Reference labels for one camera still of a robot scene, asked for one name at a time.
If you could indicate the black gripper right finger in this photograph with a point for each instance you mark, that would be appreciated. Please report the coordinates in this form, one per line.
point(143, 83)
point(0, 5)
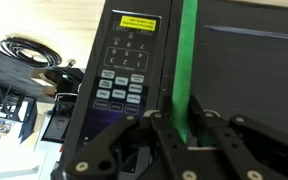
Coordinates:
point(250, 146)

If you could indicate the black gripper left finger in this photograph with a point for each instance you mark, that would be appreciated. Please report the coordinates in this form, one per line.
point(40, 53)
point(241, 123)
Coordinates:
point(117, 146)

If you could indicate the black microwave door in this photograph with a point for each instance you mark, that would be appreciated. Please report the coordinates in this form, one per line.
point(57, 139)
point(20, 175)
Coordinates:
point(250, 66)

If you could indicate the green tape strip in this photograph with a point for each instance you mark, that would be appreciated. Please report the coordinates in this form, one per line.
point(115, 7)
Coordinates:
point(184, 50)

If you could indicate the black microwave oven body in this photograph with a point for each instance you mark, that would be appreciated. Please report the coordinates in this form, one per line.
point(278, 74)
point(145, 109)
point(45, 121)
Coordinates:
point(127, 66)

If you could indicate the yellow warning sticker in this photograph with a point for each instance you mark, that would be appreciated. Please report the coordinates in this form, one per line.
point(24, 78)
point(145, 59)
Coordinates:
point(139, 23)

